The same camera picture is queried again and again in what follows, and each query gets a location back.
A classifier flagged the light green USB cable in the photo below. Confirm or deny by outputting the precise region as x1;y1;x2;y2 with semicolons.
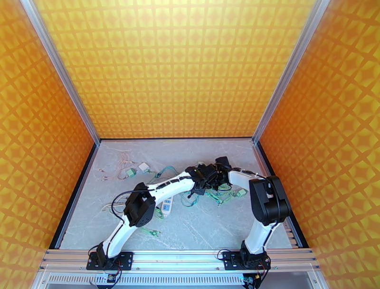
208;184;238;206
205;187;229;206

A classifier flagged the teal USB cable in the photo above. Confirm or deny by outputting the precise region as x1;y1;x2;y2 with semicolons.
154;165;180;180
179;190;200;208

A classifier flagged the pink multi-head cable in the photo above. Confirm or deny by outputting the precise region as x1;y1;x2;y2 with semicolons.
98;152;140;182

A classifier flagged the white power strip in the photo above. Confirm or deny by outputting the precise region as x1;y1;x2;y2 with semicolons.
160;196;174;218

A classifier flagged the vented metal panel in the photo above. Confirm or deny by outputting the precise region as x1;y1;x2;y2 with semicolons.
29;270;327;289

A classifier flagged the aluminium mounting rail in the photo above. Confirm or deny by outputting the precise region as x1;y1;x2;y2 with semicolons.
38;249;321;271

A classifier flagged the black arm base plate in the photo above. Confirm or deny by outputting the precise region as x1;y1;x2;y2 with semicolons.
86;251;134;271
222;251;271;271

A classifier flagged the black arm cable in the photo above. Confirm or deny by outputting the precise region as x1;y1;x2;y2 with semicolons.
111;189;156;221

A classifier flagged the aluminium frame post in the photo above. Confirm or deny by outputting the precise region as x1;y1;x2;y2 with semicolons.
251;0;331;145
20;0;101;147

